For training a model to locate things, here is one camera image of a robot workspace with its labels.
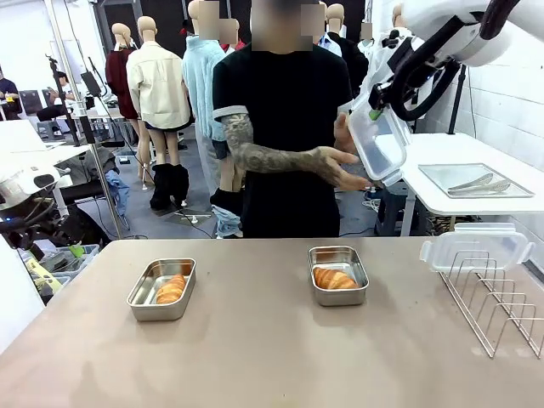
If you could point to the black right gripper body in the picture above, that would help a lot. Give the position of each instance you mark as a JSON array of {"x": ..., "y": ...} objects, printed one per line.
[{"x": 382, "y": 97}]

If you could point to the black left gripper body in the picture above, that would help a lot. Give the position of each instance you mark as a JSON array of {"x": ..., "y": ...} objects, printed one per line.
[{"x": 38, "y": 231}]

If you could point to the clear plastic clip lid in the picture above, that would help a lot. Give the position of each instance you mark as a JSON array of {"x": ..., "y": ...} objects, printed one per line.
[
  {"x": 374, "y": 144},
  {"x": 476, "y": 246}
]

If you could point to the perforated metal baking tray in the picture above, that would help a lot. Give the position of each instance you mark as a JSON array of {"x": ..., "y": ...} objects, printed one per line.
[{"x": 438, "y": 178}]

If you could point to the golden croissant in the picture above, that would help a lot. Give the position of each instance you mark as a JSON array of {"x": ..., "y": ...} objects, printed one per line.
[
  {"x": 170, "y": 291},
  {"x": 333, "y": 279}
]

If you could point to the rectangular stainless steel container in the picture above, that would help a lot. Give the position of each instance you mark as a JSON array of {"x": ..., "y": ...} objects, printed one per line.
[
  {"x": 157, "y": 312},
  {"x": 340, "y": 299}
]

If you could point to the metal serving tongs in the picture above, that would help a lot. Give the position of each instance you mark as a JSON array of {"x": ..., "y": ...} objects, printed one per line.
[{"x": 476, "y": 183}]

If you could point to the tattooed right forearm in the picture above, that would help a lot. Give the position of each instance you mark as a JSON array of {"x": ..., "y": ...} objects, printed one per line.
[{"x": 276, "y": 159}]

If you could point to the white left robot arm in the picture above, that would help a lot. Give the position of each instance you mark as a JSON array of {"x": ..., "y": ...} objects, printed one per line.
[{"x": 25, "y": 183}]

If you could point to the person's left hand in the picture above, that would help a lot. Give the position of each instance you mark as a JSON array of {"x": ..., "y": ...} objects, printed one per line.
[{"x": 343, "y": 136}]

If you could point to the person's right hand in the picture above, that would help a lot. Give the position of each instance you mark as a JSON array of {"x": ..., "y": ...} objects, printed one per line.
[{"x": 340, "y": 170}]

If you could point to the clear plastic storage bins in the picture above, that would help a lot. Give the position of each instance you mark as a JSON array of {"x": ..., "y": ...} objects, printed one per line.
[{"x": 87, "y": 253}]

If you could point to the mannequin in white shirt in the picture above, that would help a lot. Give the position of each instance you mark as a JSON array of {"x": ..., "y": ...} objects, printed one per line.
[{"x": 367, "y": 64}]

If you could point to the mannequin in black coat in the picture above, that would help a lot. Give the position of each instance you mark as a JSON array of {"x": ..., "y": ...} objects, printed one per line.
[{"x": 355, "y": 64}]

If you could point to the blue denim cloth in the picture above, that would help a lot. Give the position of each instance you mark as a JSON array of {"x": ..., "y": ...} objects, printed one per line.
[{"x": 119, "y": 191}]

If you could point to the mannequin in blue shirt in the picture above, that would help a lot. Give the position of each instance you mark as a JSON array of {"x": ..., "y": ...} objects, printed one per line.
[{"x": 329, "y": 44}]

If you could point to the person in black t-shirt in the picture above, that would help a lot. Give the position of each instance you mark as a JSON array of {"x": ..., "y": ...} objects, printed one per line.
[{"x": 289, "y": 106}]

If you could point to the white desk with papers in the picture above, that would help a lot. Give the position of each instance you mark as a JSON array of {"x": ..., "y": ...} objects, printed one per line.
[{"x": 25, "y": 140}]

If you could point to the grey stool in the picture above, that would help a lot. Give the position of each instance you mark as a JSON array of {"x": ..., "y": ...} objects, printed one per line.
[{"x": 393, "y": 208}]

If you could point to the white power strip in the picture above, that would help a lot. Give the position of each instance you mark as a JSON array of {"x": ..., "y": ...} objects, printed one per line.
[{"x": 193, "y": 219}]

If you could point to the white side table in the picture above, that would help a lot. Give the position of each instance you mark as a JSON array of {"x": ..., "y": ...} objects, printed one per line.
[{"x": 467, "y": 204}]

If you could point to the black tripod with clamp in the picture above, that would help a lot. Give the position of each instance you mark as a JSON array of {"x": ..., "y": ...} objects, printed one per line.
[{"x": 64, "y": 102}]

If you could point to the seated person in white shirt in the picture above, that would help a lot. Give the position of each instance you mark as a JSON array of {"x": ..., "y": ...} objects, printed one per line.
[{"x": 64, "y": 91}]

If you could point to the seated person in dark shirt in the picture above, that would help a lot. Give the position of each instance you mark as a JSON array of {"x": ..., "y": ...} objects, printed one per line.
[{"x": 8, "y": 91}]

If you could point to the mannequin in red jacket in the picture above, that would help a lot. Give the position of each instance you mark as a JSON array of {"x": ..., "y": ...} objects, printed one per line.
[{"x": 238, "y": 44}]

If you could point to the black device on stand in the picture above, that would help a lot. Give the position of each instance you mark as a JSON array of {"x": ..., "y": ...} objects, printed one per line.
[{"x": 90, "y": 83}]

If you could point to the mannequin in maroon dress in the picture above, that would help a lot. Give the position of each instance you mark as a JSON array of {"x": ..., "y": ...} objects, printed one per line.
[{"x": 119, "y": 76}]

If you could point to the mannequin in light blue fleece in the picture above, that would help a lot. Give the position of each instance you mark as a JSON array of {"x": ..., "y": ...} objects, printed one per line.
[{"x": 200, "y": 85}]

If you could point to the mannequin in cream jacket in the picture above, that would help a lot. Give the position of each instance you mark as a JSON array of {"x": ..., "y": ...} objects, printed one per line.
[{"x": 157, "y": 85}]

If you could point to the slanted silver metal pole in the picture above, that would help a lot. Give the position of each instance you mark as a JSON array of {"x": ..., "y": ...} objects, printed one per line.
[{"x": 63, "y": 42}]

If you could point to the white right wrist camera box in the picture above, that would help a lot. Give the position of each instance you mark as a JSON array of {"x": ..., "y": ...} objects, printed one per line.
[{"x": 393, "y": 38}]

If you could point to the black stand by white wall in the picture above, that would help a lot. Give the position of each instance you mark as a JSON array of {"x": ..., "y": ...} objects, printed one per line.
[{"x": 457, "y": 102}]

